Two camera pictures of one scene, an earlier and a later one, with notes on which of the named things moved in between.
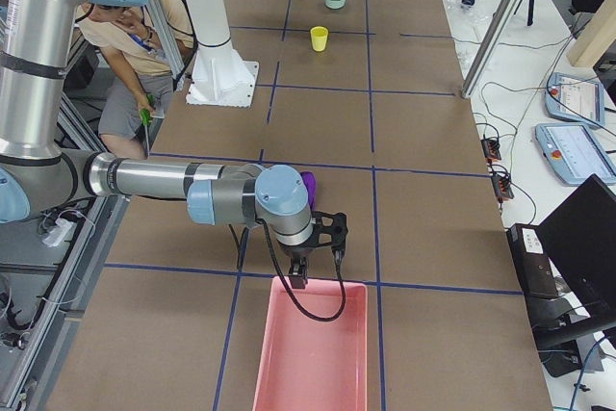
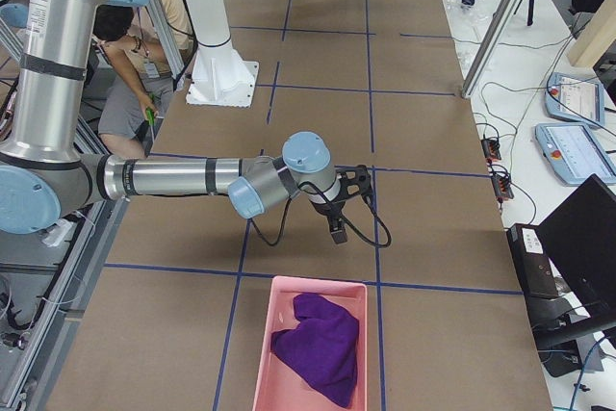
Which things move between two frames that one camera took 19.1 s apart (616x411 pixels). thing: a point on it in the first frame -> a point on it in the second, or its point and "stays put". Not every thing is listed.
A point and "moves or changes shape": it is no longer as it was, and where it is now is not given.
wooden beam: (597, 36) stays put
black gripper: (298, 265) -> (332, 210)
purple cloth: (310, 181) moves or changes shape
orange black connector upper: (491, 149) stays put
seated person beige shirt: (138, 64) stays put
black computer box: (533, 267) stays put
